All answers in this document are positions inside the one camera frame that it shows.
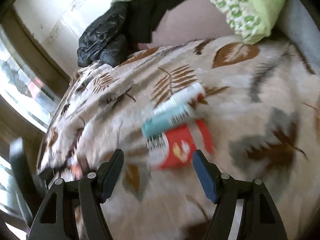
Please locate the teal small box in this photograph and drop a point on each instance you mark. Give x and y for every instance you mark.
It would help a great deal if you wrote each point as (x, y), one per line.
(168, 119)

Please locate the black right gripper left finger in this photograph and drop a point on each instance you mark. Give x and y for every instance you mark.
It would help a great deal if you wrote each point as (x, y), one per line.
(55, 218)

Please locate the red white snack packet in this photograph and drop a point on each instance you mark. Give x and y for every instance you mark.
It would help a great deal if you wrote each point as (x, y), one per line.
(174, 148)

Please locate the stained glass window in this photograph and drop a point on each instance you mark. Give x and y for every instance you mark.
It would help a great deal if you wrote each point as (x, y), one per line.
(23, 90)

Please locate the black puffy jacket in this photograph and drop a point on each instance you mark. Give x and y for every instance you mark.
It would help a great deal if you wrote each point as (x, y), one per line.
(107, 39)

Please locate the grey blue pillow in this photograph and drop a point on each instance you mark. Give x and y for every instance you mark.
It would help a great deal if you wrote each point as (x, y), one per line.
(296, 23)

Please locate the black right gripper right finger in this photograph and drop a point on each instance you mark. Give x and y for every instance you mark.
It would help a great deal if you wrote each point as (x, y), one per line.
(259, 218)

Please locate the white red tube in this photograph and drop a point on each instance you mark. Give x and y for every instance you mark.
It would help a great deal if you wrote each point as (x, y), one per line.
(189, 94)

